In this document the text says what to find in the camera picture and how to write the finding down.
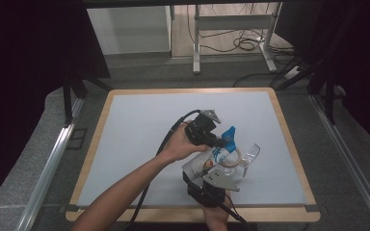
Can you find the white pouch with blue cap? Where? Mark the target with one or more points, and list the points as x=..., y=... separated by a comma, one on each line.
x=205, y=162

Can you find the person's right hand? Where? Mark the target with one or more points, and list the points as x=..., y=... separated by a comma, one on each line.
x=216, y=218

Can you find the white table mat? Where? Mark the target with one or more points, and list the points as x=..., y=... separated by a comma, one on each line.
x=141, y=128

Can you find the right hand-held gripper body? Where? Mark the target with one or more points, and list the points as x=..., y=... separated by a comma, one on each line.
x=218, y=181

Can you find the white metal desk frame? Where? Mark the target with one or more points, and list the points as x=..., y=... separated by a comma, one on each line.
x=234, y=22

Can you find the white cabinet panel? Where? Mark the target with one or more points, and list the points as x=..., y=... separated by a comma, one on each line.
x=128, y=30

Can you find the black curtain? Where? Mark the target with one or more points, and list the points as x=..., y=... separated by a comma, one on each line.
x=366, y=64
x=19, y=64

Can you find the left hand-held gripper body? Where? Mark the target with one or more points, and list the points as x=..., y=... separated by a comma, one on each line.
x=202, y=128

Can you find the black stand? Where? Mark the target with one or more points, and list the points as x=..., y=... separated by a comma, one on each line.
x=330, y=102
x=66, y=102

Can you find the person's left hand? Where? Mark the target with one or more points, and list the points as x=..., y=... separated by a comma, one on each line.
x=176, y=146

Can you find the black floor bracket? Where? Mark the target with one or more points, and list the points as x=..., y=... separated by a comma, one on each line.
x=77, y=138

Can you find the white power strip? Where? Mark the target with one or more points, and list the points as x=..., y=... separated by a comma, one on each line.
x=293, y=73

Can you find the aluminium rail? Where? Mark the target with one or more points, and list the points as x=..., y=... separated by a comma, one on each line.
x=350, y=160
x=45, y=179

